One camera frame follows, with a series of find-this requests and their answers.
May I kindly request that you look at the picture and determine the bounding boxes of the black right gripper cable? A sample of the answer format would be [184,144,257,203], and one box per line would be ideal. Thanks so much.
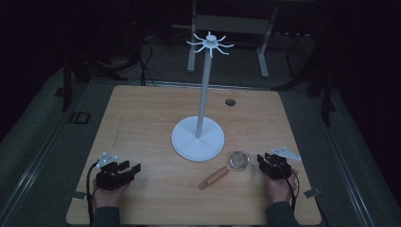
[284,167,301,214]

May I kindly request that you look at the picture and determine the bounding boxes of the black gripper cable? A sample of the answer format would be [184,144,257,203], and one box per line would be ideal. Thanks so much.
[284,167,301,214]
[85,160,100,227]

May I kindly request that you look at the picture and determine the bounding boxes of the black floor cables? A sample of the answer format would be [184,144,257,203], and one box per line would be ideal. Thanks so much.
[137,39,165,87]

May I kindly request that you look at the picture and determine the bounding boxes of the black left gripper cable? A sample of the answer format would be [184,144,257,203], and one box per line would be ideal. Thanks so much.
[85,160,100,227]

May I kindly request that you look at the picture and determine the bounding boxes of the black rectangular floor frame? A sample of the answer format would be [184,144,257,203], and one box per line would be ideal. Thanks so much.
[68,111,92,125]

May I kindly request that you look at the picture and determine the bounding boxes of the person's left hand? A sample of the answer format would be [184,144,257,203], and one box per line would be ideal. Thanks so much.
[91,181,131,210]

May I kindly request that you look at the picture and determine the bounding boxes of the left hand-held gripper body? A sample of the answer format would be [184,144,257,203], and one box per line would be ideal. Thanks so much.
[94,152,136,192]

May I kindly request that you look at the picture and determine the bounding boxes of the wooden-handled mesh strainer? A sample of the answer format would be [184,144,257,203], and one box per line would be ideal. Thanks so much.
[198,149,251,191]

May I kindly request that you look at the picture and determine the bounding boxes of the person's right hand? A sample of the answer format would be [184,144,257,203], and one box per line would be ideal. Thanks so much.
[263,168,300,204]

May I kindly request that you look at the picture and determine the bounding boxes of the grey metal table frame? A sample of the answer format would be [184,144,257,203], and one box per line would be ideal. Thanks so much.
[186,0,281,79]

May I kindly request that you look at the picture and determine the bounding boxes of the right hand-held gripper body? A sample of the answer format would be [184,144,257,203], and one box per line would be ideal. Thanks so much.
[263,146,303,181]

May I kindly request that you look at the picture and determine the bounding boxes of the black metal stand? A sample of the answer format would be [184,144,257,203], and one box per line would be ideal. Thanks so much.
[306,62,338,128]
[54,53,96,114]

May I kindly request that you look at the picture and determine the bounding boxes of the white hook rack stand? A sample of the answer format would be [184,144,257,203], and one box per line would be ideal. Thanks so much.
[170,30,235,163]

